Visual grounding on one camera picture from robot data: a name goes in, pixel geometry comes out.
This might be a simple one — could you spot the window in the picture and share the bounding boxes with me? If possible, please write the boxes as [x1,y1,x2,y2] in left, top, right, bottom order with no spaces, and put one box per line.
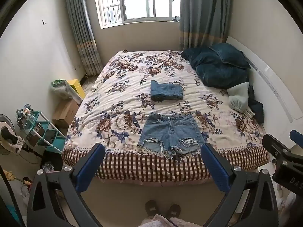
[93,0,182,29]

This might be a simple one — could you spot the frayed light denim shorts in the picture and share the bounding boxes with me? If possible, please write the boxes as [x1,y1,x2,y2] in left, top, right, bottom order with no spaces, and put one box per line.
[137,113,206,159]

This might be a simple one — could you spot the cardboard box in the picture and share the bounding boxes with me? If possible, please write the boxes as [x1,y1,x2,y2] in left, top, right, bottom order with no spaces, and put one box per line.
[52,99,80,127]

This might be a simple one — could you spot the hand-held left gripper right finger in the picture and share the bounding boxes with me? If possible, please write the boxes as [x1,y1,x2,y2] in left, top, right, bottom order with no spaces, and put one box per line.
[201,143,279,227]

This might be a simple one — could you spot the folded dark denim shorts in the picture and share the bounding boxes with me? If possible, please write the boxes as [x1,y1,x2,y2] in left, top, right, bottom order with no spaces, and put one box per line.
[150,80,184,101]

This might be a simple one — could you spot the yellow box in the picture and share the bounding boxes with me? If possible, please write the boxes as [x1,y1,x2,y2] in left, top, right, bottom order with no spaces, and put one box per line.
[67,79,86,100]

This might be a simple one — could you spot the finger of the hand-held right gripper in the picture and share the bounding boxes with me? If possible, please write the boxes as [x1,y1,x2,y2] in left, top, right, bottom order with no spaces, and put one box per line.
[290,130,303,147]
[262,134,292,162]

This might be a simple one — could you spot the teal storage rack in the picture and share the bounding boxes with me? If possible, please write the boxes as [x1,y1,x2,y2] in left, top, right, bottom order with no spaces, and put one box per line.
[15,103,67,155]

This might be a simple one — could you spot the clear plastic bag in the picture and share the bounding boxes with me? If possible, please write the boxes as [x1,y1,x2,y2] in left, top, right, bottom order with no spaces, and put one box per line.
[51,80,82,103]

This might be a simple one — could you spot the pale green knit cloth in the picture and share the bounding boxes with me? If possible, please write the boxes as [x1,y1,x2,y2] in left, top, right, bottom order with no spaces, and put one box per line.
[228,82,255,118]

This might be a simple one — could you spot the grey-blue curtain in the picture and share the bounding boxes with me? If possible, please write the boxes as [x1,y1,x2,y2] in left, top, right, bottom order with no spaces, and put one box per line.
[179,0,235,52]
[64,0,104,76]

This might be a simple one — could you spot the person's pink clothing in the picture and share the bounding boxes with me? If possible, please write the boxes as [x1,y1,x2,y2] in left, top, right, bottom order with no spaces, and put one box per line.
[140,214,188,227]

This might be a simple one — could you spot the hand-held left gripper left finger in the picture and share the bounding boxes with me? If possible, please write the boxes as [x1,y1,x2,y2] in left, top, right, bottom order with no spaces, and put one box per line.
[27,143,106,227]

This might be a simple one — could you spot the white bed headboard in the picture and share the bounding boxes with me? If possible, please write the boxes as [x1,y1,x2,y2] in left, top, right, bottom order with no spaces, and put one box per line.
[226,36,301,123]

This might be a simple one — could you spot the dark teal quilt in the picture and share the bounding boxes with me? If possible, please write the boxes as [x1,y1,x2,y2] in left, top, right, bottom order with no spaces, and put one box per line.
[181,46,250,89]

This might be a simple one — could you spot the dark slipper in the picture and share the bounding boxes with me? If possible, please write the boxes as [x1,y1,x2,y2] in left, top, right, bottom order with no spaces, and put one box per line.
[166,204,182,219]
[145,200,158,218]

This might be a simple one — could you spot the bed with floral cover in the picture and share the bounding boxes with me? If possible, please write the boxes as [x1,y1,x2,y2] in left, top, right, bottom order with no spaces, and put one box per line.
[62,50,270,183]

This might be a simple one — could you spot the dark teal pillow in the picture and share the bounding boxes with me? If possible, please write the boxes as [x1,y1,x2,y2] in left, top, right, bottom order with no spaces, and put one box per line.
[209,43,251,70]

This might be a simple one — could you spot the dark navy garment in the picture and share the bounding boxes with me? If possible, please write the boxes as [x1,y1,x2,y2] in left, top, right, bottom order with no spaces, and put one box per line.
[247,85,265,124]

